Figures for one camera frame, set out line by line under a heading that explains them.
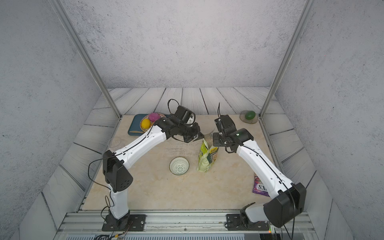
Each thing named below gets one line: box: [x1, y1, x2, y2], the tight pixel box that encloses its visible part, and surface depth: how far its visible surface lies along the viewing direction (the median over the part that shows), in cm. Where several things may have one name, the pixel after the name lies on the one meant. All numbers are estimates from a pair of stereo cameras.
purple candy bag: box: [252, 174, 270, 197], surface depth 84 cm
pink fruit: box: [148, 112, 161, 122], surface depth 114 cm
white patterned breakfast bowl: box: [169, 156, 190, 176], surface depth 93 cm
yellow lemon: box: [141, 118, 151, 129], surface depth 112 cm
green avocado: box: [245, 110, 256, 120], surface depth 118 cm
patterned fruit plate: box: [140, 112, 166, 132], surface depth 113 cm
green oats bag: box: [196, 138, 219, 173], surface depth 82 cm
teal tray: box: [128, 114, 149, 136], surface depth 113 cm
